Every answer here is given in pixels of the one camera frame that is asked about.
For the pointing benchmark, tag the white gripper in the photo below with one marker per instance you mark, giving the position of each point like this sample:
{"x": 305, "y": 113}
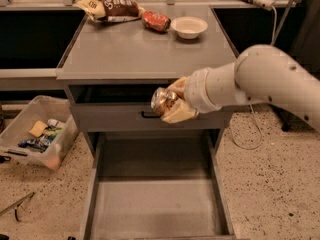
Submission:
{"x": 196, "y": 90}

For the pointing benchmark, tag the crushed orange-gold can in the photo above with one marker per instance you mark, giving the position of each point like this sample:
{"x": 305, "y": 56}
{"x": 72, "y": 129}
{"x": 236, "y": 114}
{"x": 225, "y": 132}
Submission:
{"x": 162, "y": 100}

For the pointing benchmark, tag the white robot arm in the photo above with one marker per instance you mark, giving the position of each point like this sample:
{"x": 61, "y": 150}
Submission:
{"x": 260, "y": 74}

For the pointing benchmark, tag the grey metal drawer cabinet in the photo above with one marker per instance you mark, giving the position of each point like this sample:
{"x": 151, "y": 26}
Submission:
{"x": 126, "y": 62}

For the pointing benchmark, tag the red soda can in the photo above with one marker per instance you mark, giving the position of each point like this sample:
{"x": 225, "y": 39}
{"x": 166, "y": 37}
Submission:
{"x": 156, "y": 21}

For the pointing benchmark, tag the open bottom drawer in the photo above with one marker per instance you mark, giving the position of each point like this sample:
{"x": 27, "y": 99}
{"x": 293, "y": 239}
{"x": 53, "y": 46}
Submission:
{"x": 156, "y": 186}

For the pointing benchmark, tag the small white can in bin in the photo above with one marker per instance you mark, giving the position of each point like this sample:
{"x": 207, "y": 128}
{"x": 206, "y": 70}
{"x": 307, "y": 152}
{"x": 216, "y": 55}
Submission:
{"x": 55, "y": 123}

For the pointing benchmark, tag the white paper bowl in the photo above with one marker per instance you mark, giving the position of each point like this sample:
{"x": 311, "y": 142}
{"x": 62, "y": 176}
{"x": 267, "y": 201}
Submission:
{"x": 189, "y": 27}

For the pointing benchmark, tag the brown chip bag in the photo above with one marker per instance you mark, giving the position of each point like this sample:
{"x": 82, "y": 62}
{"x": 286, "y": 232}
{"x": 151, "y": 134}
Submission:
{"x": 111, "y": 10}

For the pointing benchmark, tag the clear plastic bin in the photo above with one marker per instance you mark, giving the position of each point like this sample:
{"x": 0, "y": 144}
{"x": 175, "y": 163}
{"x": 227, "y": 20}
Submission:
{"x": 41, "y": 108}

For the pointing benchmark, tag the yellow sponge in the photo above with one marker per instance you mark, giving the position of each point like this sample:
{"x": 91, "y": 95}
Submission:
{"x": 38, "y": 129}

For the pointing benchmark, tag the blue snack wrapper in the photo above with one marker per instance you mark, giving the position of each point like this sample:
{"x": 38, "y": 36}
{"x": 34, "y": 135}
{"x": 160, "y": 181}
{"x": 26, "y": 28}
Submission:
{"x": 39, "y": 144}

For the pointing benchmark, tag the closed drawer with black handle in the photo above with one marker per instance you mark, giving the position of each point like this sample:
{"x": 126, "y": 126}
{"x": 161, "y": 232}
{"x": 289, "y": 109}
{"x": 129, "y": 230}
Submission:
{"x": 118, "y": 117}

